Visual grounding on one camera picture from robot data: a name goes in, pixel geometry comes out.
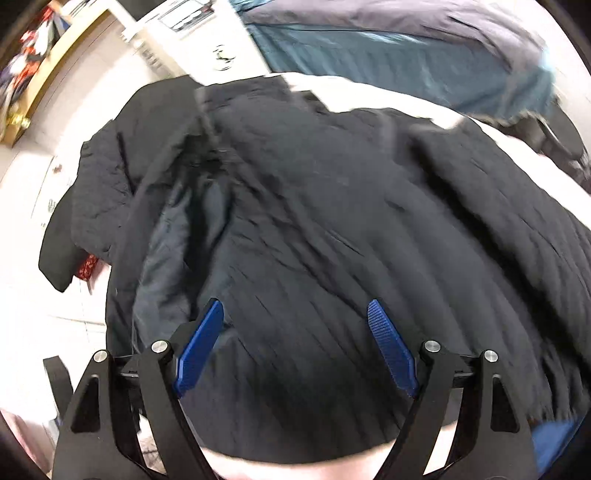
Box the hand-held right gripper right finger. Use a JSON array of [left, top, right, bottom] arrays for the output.
[[367, 299, 541, 480]]

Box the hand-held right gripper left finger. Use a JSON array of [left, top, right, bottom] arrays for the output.
[[51, 298, 225, 480]]

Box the black quilted jacket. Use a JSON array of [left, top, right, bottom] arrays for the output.
[[38, 74, 591, 464]]

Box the red patterned packet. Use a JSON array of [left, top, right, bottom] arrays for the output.
[[76, 254, 100, 282]]

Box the blue cloth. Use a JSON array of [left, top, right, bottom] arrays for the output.
[[531, 406, 583, 480]]

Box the pink polka dot blanket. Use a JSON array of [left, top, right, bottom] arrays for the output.
[[203, 73, 591, 480]]

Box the grey blue duvet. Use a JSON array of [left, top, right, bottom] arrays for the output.
[[231, 0, 559, 125]]

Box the white box with black logo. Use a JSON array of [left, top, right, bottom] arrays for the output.
[[136, 0, 273, 84]]

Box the wooden shelf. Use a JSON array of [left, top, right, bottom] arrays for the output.
[[0, 4, 116, 148]]

